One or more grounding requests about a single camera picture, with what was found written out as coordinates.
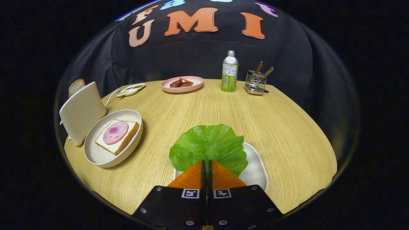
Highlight pink plate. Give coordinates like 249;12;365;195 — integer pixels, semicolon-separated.
160;76;205;93

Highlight silver bottle with green label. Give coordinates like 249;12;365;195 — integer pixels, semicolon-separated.
221;50;239;93

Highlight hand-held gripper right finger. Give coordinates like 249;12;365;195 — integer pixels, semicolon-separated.
208;160;283;230

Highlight round-topped bread slice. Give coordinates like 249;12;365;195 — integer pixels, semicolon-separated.
68;79;86;98

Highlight metal wire utensil holder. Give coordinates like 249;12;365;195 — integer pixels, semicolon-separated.
244;70;269;96

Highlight square white plate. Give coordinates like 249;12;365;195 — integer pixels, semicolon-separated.
173;142;269;193

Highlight white toaster cable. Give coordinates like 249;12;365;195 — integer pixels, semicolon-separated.
104;88;123;107

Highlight red meat pieces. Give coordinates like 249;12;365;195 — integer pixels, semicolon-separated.
170;77;194;88

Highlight green lettuce leaf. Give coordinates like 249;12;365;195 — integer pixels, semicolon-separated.
169;124;248;177

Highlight round white plate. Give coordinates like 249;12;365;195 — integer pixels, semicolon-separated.
83;109;143;168

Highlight square toast slice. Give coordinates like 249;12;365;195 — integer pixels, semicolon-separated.
95;119;140;156

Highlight black backdrop cloth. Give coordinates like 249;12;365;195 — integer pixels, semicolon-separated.
56;0;358;134

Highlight white toaster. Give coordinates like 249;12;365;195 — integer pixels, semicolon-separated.
59;81;107;146

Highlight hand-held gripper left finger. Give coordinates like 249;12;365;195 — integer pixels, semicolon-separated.
132;160;206;230

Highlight pink ham slice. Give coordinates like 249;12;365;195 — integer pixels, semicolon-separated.
103;121;129;145

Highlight white divided condiment dish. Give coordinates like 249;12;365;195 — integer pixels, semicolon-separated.
116;83;146;97

